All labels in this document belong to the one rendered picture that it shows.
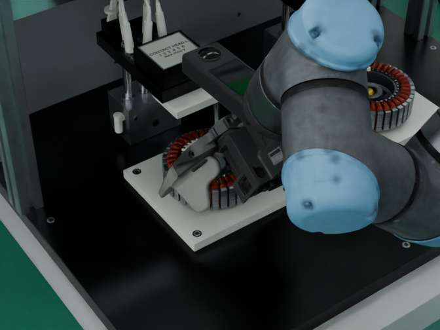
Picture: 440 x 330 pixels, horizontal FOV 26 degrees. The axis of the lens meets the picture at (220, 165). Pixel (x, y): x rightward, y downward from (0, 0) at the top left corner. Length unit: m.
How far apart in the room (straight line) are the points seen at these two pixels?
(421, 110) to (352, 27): 0.46
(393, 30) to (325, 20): 0.63
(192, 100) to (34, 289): 0.27
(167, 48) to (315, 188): 0.38
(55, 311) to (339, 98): 0.41
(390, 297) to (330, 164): 0.32
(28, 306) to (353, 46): 0.46
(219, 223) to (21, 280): 0.22
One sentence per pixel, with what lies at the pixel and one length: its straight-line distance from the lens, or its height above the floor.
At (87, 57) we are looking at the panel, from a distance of 1.25.
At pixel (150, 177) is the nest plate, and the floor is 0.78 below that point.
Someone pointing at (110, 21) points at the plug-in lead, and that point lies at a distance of 1.14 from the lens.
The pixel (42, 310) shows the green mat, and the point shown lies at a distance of 1.03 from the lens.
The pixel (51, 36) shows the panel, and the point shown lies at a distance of 1.21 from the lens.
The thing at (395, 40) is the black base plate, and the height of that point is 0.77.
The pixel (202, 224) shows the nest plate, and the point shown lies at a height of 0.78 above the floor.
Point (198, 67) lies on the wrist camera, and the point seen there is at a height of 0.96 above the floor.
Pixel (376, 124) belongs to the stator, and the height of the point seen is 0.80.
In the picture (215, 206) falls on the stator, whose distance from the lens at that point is 1.06.
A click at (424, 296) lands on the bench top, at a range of 1.05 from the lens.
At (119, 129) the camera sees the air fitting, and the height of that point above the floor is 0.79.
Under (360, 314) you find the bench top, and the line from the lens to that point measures 1.02.
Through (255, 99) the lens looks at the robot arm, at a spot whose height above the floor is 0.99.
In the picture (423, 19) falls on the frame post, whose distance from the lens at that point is 1.38.
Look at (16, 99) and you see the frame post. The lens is 1.01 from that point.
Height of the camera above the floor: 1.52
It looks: 41 degrees down
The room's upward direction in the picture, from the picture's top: straight up
